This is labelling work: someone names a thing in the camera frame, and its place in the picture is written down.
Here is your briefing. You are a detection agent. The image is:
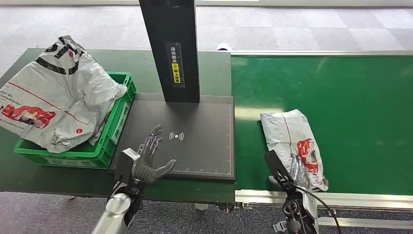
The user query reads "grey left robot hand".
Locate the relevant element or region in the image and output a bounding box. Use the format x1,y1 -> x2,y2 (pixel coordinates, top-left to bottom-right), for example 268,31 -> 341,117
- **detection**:
133,124 -> 177,184

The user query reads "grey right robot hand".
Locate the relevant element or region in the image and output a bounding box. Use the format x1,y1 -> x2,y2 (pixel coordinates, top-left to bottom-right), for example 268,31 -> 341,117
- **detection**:
268,154 -> 313,192

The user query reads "small grey courier package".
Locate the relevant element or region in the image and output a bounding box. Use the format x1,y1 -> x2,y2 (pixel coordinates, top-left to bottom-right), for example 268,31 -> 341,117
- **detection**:
260,109 -> 329,193

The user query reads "green plastic basket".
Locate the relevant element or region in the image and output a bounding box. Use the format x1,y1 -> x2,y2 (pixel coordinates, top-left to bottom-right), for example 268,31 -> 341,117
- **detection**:
13,71 -> 137,170

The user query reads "large grey courier package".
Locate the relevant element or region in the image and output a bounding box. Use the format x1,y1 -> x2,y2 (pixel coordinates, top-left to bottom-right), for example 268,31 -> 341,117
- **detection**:
0,35 -> 128,154

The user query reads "green conveyor belt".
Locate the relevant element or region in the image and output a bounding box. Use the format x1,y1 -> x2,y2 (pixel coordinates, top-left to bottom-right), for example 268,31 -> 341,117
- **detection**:
230,55 -> 413,196

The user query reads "black yellow label sticker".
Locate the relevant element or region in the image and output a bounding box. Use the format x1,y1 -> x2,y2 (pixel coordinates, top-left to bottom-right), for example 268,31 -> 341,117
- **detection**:
166,41 -> 186,89

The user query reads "dark green table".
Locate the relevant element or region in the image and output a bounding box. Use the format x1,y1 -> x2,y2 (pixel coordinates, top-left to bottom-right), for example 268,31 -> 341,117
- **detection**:
0,47 -> 236,205

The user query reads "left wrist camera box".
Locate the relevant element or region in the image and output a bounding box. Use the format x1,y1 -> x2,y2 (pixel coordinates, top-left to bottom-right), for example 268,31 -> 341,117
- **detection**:
113,148 -> 141,185

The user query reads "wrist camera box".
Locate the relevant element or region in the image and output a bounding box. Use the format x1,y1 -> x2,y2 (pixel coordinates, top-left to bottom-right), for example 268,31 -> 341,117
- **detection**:
113,148 -> 141,185
264,150 -> 295,192

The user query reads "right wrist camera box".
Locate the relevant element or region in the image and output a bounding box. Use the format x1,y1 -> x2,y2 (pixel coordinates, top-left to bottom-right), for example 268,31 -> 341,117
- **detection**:
264,150 -> 295,192

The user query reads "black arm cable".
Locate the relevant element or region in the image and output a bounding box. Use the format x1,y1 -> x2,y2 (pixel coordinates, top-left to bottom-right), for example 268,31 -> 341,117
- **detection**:
283,180 -> 342,234

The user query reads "black weighing device with post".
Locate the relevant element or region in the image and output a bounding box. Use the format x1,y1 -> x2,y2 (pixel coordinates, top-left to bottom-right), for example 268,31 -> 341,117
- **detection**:
108,0 -> 236,181

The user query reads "aluminium conveyor frame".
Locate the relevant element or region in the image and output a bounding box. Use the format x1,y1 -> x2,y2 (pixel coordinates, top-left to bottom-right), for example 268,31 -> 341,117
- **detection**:
229,50 -> 413,231

